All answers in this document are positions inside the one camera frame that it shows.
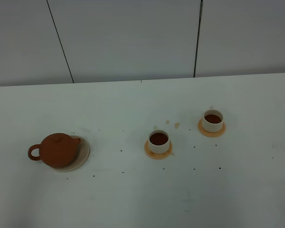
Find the brown clay teapot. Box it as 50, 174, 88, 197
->
28, 133, 81, 169

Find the beige round teapot coaster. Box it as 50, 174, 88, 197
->
53, 135, 91, 172

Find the far orange saucer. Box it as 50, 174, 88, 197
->
198, 119, 226, 138

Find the white teacup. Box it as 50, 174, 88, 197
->
148, 129, 170, 154
201, 106, 224, 133

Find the near white teacup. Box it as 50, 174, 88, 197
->
148, 129, 170, 154

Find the far white teacup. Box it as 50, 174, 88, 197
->
201, 106, 224, 133

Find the orange saucer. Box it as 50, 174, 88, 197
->
198, 119, 226, 138
144, 141, 173, 160

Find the near orange saucer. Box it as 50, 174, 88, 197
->
144, 141, 173, 160

